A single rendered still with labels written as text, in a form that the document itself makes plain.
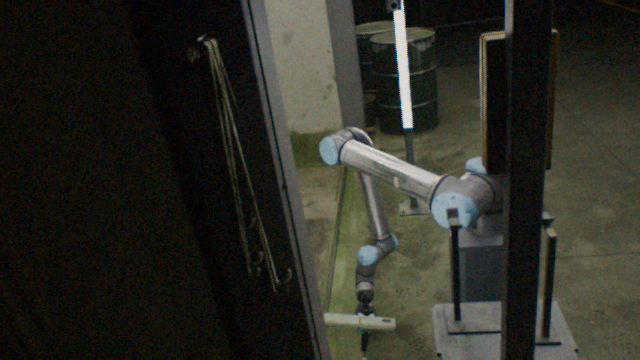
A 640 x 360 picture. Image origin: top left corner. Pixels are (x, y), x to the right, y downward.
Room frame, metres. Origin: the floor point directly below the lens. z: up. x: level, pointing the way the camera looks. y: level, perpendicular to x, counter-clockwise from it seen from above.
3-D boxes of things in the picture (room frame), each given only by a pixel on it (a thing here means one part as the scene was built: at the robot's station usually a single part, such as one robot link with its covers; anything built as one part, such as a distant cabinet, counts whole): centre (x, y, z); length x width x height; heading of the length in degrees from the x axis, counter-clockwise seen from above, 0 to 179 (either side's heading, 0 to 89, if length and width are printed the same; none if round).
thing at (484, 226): (1.63, -0.64, 0.69); 0.19 x 0.19 x 0.10
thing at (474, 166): (1.62, -0.63, 0.83); 0.17 x 0.15 x 0.18; 131
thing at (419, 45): (4.41, -0.97, 0.44); 0.59 x 0.58 x 0.89; 4
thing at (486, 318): (0.94, -0.40, 0.95); 0.26 x 0.15 x 0.32; 79
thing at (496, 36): (0.84, -0.38, 1.42); 0.12 x 0.06 x 0.26; 79
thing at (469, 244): (1.63, -0.64, 0.32); 0.31 x 0.31 x 0.64; 79
